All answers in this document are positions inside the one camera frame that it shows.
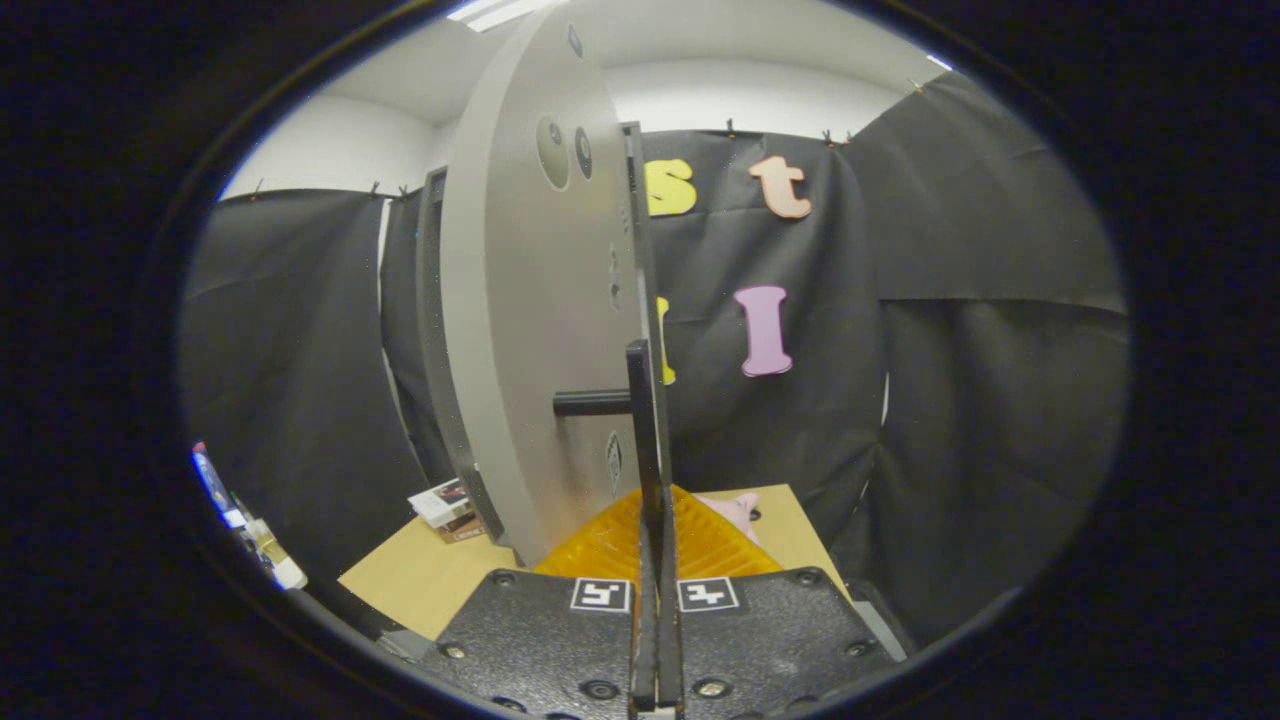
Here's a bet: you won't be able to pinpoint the pink and green plush toy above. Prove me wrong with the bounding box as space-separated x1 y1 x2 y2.
695 490 761 546

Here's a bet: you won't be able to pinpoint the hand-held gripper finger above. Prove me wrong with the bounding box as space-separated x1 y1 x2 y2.
658 485 901 720
415 485 659 720

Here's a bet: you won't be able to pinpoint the white booklet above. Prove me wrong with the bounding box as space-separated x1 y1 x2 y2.
408 478 473 529

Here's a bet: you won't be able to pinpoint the black backdrop cloth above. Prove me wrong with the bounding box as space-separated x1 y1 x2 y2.
180 70 1131 651

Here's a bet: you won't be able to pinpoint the dark grey shoe cabinet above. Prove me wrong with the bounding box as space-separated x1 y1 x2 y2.
622 122 673 491

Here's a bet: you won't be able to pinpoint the white and blue objects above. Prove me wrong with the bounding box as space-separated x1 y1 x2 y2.
192 440 309 591

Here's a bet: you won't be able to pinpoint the long ceiling light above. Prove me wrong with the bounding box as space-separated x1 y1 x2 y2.
447 0 561 33

